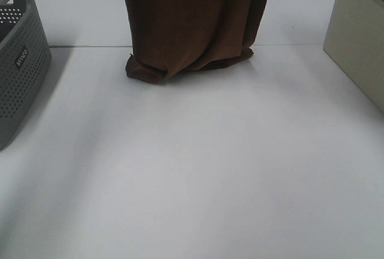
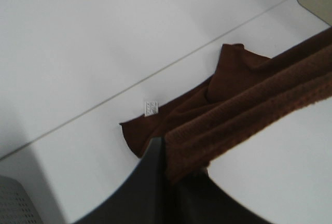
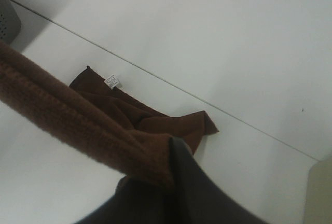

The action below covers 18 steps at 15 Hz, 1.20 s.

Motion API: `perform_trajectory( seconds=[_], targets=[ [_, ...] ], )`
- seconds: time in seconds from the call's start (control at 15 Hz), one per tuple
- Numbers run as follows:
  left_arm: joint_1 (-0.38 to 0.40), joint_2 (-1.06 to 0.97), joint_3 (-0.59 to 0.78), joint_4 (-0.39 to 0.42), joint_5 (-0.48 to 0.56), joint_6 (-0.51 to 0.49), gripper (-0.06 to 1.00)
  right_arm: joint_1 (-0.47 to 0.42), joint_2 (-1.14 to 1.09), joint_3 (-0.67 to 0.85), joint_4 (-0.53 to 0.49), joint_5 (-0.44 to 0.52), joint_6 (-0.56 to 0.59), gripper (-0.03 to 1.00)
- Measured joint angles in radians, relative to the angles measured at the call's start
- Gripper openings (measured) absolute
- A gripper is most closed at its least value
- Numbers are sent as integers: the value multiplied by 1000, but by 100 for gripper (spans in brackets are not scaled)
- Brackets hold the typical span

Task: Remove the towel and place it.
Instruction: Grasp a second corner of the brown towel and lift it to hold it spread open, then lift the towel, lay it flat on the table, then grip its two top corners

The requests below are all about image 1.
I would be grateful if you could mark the brown towel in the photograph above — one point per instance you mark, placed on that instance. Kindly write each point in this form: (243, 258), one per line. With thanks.
(174, 36)

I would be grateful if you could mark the grey perforated plastic basket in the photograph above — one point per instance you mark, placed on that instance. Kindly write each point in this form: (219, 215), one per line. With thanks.
(25, 61)

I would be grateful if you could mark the beige fabric storage box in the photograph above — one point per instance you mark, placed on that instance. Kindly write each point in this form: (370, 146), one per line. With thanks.
(354, 41)

